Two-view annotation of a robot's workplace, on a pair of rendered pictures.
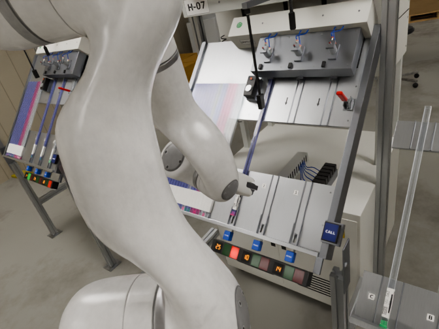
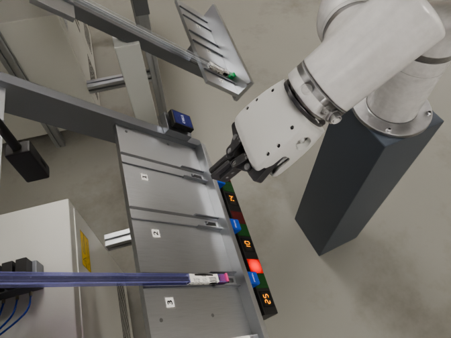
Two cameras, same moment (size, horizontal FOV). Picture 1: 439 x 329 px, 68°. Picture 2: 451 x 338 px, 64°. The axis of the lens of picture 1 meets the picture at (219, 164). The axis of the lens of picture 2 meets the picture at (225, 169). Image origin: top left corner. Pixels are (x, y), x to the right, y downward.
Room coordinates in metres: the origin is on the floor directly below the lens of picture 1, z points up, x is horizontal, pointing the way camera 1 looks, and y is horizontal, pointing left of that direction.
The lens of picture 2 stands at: (1.01, 0.09, 1.35)
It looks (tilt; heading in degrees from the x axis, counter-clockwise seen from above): 56 degrees down; 211
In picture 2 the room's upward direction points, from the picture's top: straight up
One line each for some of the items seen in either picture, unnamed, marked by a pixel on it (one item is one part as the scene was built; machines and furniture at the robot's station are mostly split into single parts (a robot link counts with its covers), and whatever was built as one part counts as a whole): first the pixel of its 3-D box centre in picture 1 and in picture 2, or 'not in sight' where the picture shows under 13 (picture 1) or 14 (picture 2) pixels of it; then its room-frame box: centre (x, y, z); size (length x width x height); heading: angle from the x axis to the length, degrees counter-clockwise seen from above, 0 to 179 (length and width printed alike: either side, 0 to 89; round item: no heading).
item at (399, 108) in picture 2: not in sight; (405, 79); (0.27, 0.12, 0.79); 0.19 x 0.19 x 0.18
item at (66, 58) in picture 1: (95, 138); not in sight; (2.16, 0.79, 0.66); 1.01 x 0.73 x 1.31; 138
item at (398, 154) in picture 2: not in sight; (349, 182); (0.27, 0.12, 0.35); 0.18 x 0.18 x 0.70; 57
